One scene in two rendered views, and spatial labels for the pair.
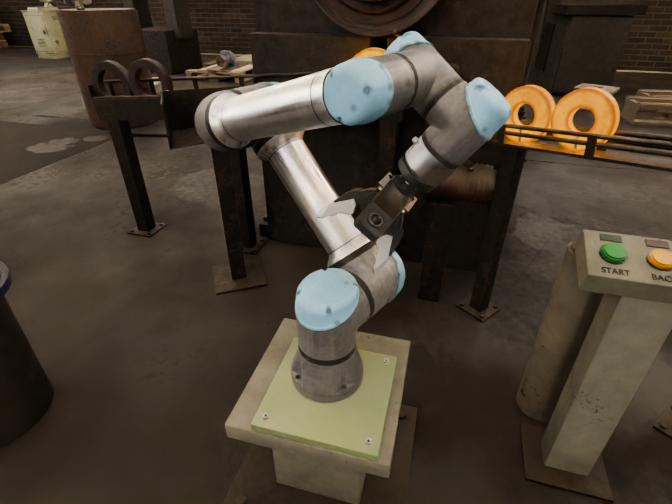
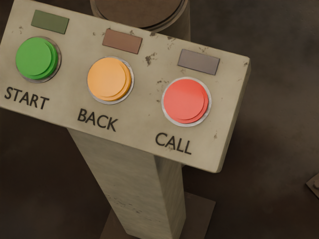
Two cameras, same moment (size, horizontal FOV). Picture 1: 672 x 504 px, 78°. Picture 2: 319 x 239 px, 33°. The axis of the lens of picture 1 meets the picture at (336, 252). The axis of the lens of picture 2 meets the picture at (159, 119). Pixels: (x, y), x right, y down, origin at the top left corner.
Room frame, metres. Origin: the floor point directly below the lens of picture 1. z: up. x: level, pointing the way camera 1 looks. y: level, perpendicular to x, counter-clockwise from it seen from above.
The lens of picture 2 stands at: (0.37, -0.66, 1.05)
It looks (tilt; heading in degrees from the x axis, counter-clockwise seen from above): 66 degrees down; 12
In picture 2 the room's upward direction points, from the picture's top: 9 degrees counter-clockwise
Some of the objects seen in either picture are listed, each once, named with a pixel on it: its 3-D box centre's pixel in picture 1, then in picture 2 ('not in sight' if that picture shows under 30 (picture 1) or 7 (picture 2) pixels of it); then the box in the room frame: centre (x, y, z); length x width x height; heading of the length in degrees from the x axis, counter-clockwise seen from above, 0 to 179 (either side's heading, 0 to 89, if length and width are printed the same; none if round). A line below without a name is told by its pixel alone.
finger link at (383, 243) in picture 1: (386, 248); not in sight; (0.65, -0.09, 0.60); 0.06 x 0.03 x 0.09; 156
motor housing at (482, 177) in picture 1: (449, 234); not in sight; (1.29, -0.40, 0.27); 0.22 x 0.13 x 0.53; 74
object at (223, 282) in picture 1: (220, 197); not in sight; (1.40, 0.42, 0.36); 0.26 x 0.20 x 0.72; 109
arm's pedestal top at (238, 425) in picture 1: (327, 384); not in sight; (0.61, 0.02, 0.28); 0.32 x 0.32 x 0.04; 75
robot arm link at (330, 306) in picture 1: (329, 310); not in sight; (0.62, 0.01, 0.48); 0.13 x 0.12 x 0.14; 140
